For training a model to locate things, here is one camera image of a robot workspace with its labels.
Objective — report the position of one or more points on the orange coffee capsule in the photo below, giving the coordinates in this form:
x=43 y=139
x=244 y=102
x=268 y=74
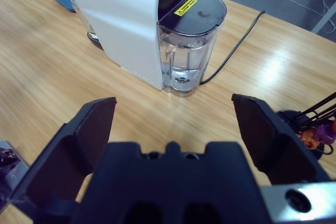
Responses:
x=309 y=140

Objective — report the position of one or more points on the black capsule stand with rods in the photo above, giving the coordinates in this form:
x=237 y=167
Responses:
x=291 y=117

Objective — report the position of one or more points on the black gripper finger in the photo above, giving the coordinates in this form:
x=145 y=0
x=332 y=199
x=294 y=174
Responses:
x=267 y=134
x=78 y=142

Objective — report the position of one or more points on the purple coffee capsule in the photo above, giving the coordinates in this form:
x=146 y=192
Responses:
x=326 y=132

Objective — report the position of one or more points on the white coffee machine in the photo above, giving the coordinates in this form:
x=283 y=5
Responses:
x=118 y=24

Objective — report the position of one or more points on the clear water tank grey lid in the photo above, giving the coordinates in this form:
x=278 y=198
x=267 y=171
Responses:
x=189 y=51

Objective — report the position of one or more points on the clear glass cup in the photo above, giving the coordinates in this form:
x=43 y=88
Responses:
x=88 y=28

